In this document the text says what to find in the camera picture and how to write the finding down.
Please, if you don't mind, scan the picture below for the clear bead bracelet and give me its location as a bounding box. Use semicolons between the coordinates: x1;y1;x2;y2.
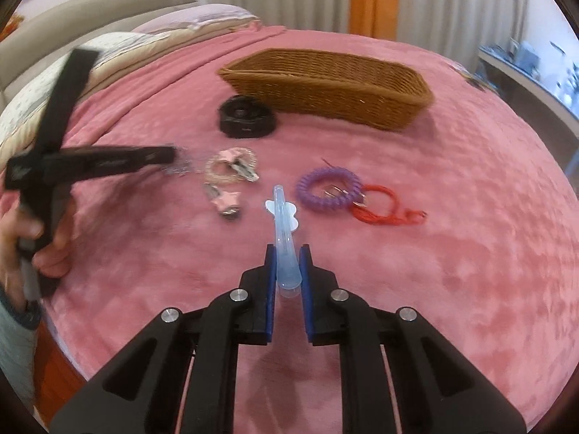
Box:
204;146;259;186

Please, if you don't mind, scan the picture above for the pink star hair clip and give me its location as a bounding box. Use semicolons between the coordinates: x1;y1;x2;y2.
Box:
218;147;259;182

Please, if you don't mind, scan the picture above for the black hair claw clip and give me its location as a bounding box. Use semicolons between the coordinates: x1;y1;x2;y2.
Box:
218;95;277;139

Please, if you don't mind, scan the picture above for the light blue butterfly hair clip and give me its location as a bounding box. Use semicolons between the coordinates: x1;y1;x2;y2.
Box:
265;184;302;298

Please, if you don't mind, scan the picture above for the grey sleeve forearm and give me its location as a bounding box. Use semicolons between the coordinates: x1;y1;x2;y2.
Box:
0;290;41;412

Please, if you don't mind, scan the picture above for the person's left hand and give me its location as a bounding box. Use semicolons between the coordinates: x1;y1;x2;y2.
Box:
0;198;79;311

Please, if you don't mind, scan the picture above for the white patterned pillow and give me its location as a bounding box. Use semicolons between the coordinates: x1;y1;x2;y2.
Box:
1;33;162;144

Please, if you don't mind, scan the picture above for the beige headboard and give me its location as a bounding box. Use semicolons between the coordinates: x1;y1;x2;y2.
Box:
1;0;197;106

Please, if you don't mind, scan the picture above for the pink fleece blanket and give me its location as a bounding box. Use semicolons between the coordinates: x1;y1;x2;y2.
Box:
44;26;578;426

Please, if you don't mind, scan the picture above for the pink pillow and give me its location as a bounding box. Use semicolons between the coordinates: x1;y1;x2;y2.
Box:
132;3;258;33

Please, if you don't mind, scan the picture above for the brown wicker basket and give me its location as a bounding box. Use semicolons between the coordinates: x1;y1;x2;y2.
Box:
218;48;434;130

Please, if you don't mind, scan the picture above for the orange curtain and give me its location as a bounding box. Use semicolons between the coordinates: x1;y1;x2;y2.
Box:
348;0;398;40

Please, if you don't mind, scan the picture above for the red string bracelet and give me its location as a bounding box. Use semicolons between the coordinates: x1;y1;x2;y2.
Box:
350;183;429;227

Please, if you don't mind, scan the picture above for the purple spiral hair tie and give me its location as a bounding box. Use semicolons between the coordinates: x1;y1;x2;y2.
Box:
295;165;364;213

